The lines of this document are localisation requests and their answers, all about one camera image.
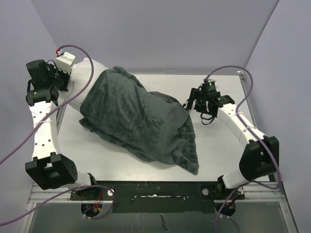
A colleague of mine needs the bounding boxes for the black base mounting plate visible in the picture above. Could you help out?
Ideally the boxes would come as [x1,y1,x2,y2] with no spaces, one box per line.
[70,181,245,214]

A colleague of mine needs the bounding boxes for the zebra and grey pillowcase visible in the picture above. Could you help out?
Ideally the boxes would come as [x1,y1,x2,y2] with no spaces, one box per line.
[80,67,199,175]

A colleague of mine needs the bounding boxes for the white pillow insert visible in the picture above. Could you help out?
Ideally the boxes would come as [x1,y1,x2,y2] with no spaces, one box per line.
[59,58,108,112]

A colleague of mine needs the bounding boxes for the aluminium frame rail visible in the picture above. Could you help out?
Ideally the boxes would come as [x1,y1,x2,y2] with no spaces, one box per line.
[28,183,285,203]

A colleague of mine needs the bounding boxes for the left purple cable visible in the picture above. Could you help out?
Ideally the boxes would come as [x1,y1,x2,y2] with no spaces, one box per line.
[0,44,115,225]

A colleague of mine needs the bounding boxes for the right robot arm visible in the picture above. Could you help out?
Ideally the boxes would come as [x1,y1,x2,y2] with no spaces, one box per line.
[184,81,279,199]

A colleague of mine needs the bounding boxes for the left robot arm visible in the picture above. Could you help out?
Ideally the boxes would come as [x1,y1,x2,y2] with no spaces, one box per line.
[25,57,99,200]

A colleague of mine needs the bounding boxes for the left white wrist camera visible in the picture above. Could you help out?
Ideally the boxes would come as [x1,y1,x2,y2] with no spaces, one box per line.
[55,52,76,74]

